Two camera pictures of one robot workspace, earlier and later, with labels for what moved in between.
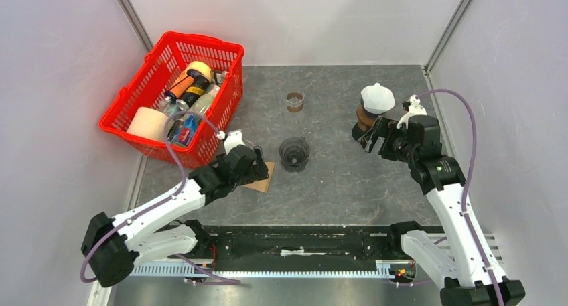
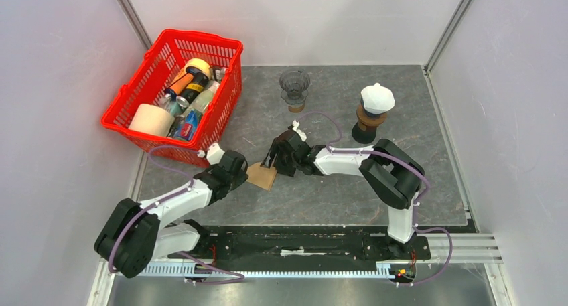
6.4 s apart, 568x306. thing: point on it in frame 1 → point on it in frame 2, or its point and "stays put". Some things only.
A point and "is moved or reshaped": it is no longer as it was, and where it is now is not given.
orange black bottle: x=191 y=89 stays put
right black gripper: x=385 y=127 → x=280 y=168
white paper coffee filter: x=377 y=99 stays put
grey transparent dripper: x=294 y=154 is moved or reshaped
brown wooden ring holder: x=366 y=120 stays put
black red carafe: x=358 y=132 stays put
